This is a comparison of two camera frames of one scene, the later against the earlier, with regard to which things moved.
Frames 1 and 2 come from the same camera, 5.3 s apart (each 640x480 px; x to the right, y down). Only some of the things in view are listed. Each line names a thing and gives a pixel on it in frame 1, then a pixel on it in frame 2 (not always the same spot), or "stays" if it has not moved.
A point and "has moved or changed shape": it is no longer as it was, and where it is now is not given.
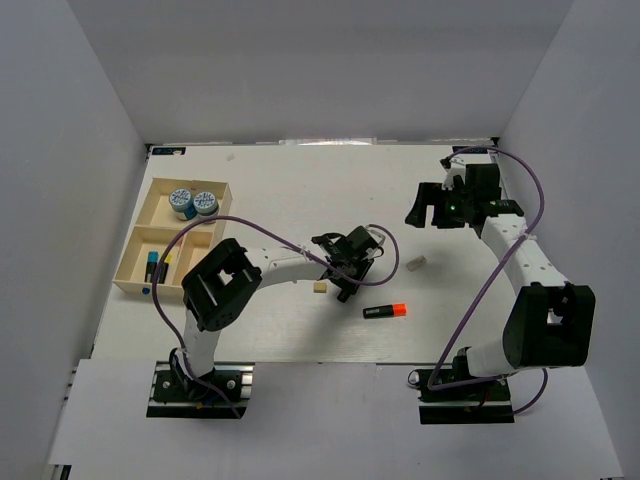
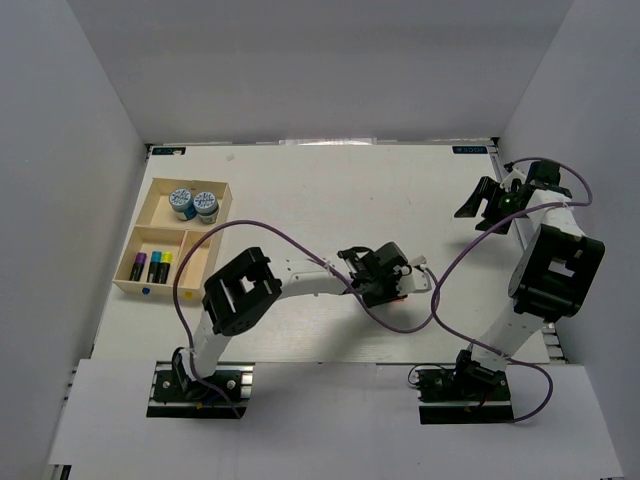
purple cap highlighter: [345, 294] has moved or changed shape
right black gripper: [432, 194] to [486, 188]
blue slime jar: [181, 201] stays
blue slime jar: [206, 206] stays
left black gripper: [364, 269] to [390, 294]
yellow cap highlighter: [164, 268] stays
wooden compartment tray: [170, 205] stays
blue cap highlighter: [153, 258] stays
